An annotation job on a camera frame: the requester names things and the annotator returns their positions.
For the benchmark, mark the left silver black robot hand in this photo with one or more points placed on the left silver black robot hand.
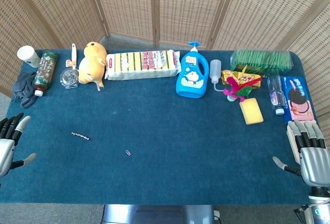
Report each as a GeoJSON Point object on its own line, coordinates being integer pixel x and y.
{"type": "Point", "coordinates": [6, 146]}

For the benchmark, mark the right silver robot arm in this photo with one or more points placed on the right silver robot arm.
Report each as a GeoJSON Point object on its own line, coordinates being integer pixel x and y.
{"type": "Point", "coordinates": [318, 203]}

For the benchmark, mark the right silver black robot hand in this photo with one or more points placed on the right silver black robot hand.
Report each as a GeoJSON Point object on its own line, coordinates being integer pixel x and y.
{"type": "Point", "coordinates": [315, 164]}

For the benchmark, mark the rattan folding screen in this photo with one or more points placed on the rattan folding screen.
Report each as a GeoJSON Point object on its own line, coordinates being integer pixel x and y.
{"type": "Point", "coordinates": [190, 9]}

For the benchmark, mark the clear plastic squeeze bottle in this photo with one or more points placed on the clear plastic squeeze bottle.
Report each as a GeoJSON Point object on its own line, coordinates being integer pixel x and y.
{"type": "Point", "coordinates": [215, 70]}

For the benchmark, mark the blue pump detergent bottle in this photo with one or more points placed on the blue pump detergent bottle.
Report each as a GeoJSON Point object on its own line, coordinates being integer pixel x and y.
{"type": "Point", "coordinates": [192, 77]}

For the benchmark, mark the clear box of green sticks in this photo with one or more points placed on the clear box of green sticks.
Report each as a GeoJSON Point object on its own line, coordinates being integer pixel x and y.
{"type": "Point", "coordinates": [261, 60]}

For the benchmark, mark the white paper cup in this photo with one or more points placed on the white paper cup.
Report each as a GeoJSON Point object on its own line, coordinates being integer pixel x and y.
{"type": "Point", "coordinates": [27, 55]}

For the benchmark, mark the gold foil snack bag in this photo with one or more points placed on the gold foil snack bag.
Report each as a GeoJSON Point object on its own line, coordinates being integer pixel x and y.
{"type": "Point", "coordinates": [246, 78]}

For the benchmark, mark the packaged yellow sponge pack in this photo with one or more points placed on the packaged yellow sponge pack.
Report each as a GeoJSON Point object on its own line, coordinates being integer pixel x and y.
{"type": "Point", "coordinates": [141, 65]}

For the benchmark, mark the yellow scouring sponge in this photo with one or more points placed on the yellow scouring sponge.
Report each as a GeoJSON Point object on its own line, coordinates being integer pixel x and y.
{"type": "Point", "coordinates": [251, 111]}

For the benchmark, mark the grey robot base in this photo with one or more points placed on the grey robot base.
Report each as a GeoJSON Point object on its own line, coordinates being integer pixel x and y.
{"type": "Point", "coordinates": [157, 215]}

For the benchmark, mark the blue carpet table cover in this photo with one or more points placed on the blue carpet table cover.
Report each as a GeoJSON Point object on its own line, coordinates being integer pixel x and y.
{"type": "Point", "coordinates": [165, 144]}

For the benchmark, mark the yellow plush toy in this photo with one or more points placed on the yellow plush toy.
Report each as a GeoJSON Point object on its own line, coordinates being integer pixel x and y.
{"type": "Point", "coordinates": [91, 65]}

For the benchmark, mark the small clear water bottle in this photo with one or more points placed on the small clear water bottle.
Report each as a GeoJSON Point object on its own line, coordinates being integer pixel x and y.
{"type": "Point", "coordinates": [276, 95]}

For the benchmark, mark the green label tea bottle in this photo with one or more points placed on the green label tea bottle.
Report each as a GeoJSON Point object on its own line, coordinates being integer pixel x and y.
{"type": "Point", "coordinates": [46, 71]}

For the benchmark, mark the grey crumpled cloth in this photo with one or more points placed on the grey crumpled cloth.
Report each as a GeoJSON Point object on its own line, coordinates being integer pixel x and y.
{"type": "Point", "coordinates": [24, 88]}

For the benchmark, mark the small metal paper clip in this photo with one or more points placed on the small metal paper clip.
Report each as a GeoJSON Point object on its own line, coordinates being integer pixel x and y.
{"type": "Point", "coordinates": [128, 153]}

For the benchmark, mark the colourful feather shuttlecock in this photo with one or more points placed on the colourful feather shuttlecock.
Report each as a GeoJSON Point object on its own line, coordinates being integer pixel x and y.
{"type": "Point", "coordinates": [236, 89]}

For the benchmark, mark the blue pink cookie box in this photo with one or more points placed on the blue pink cookie box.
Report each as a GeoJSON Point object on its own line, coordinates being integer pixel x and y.
{"type": "Point", "coordinates": [297, 97]}

